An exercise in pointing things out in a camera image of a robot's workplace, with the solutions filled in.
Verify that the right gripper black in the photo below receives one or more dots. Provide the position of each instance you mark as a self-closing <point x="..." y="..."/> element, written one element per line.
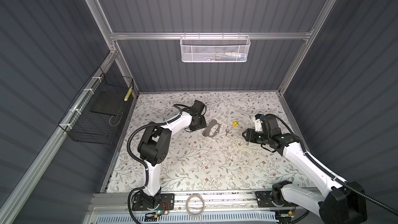
<point x="253" y="135"/>

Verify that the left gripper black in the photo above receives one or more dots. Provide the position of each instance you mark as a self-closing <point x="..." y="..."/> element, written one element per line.
<point x="200" y="123"/>

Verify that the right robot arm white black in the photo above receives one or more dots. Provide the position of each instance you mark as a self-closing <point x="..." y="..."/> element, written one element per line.
<point x="337" y="202"/>

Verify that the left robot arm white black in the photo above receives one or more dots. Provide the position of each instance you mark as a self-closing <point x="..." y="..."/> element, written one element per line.
<point x="154" y="146"/>

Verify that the items in white basket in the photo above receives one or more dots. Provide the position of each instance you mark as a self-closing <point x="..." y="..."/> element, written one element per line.
<point x="225" y="57"/>

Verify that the yellow marker in black basket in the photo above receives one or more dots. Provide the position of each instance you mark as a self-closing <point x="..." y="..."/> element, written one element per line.
<point x="126" y="98"/>

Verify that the tape roll clear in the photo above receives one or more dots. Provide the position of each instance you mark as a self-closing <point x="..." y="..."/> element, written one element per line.
<point x="195" y="205"/>

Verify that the black pad in basket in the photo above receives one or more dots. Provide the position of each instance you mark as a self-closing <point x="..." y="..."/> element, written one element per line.
<point x="109" y="103"/>

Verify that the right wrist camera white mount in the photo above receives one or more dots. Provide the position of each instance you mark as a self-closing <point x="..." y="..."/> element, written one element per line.
<point x="258" y="122"/>

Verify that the white wire mesh basket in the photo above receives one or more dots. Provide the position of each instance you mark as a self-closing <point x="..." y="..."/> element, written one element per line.
<point x="194" y="47"/>

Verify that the black wire basket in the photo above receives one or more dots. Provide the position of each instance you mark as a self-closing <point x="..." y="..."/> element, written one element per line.
<point x="81" y="125"/>

